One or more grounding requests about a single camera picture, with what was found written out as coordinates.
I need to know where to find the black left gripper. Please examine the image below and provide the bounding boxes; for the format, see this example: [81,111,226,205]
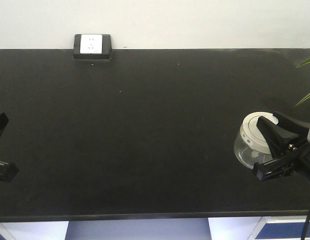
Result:
[0,112,19,183]

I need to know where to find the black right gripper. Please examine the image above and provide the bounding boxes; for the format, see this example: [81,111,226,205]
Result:
[252,111,310,185]

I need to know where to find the glass jar with white lid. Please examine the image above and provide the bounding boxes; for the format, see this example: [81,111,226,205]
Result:
[233,111,279,169]

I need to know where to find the green plant leaves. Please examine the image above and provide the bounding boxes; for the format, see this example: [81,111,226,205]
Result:
[294,56,310,107]

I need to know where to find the blue cabinet under bench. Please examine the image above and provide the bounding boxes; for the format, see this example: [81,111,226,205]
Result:
[0,216,306,240]

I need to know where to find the black white power outlet box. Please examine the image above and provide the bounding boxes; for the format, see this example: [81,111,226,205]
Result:
[73,34,113,61]

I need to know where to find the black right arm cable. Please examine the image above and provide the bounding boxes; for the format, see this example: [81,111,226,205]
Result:
[300,199,310,240]

